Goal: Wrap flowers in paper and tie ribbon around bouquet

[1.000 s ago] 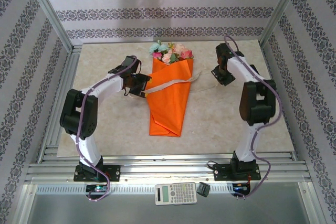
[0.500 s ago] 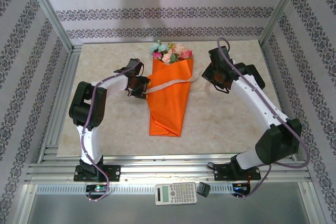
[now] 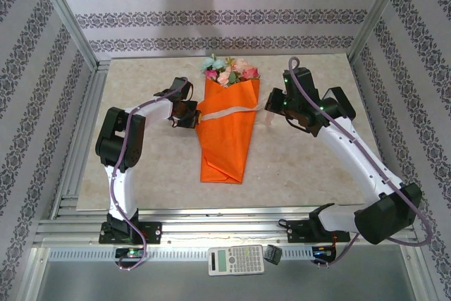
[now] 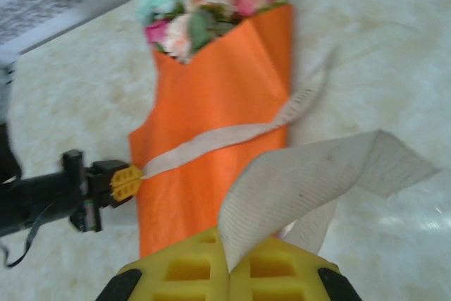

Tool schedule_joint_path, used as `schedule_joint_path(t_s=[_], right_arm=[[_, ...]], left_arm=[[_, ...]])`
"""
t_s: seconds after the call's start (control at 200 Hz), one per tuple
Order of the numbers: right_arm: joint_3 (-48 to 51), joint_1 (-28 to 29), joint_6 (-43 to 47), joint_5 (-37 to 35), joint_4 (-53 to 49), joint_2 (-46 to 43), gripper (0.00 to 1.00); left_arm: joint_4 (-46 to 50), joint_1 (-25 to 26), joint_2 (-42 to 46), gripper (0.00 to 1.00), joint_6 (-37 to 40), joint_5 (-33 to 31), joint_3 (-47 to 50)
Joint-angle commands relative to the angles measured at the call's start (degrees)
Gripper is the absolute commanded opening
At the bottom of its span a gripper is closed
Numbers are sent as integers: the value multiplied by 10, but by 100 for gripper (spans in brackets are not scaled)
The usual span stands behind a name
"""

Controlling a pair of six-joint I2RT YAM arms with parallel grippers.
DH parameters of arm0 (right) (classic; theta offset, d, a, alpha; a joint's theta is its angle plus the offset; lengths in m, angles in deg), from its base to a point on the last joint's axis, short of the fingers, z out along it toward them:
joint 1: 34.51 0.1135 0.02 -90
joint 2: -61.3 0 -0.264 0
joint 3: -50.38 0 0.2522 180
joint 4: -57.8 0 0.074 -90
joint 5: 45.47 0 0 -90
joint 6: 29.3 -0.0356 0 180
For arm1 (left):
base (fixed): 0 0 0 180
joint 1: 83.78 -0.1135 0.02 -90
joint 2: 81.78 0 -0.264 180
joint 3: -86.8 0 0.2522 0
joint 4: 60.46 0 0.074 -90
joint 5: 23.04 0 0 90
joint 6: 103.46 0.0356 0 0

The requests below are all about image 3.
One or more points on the pink artificial rose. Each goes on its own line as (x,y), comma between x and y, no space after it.
(251,74)

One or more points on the beige fabric ribbon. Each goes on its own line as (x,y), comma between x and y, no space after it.
(229,111)

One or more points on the orange wrapping paper sheet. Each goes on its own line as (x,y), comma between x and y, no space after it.
(225,146)

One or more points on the magenta artificial flower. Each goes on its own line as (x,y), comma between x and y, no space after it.
(211,74)

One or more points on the cream artificial rose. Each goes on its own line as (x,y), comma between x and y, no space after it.
(224,78)

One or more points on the pale peach artificial flower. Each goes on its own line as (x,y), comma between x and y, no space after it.
(241,64)

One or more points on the light blue artificial flower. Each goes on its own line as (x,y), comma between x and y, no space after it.
(213,63)

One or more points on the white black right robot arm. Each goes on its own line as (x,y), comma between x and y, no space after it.
(352,156)

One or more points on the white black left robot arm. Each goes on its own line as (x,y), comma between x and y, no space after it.
(121,195)

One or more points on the black alarm clock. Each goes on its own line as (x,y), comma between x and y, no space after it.
(343,102)

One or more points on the small circuit board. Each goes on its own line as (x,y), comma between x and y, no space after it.
(322,252)
(130,253)

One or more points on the small black box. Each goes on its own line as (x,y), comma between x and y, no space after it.
(272,254)

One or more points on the white scientific calculator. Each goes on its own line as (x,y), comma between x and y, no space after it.
(236,260)

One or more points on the aluminium side rail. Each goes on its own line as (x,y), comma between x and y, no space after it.
(81,139)
(382,153)

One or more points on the aluminium front frame rail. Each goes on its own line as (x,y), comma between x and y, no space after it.
(225,225)

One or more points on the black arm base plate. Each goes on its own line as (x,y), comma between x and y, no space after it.
(299,232)
(151,232)

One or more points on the aluminium frame post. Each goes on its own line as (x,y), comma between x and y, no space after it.
(378,15)
(63,15)

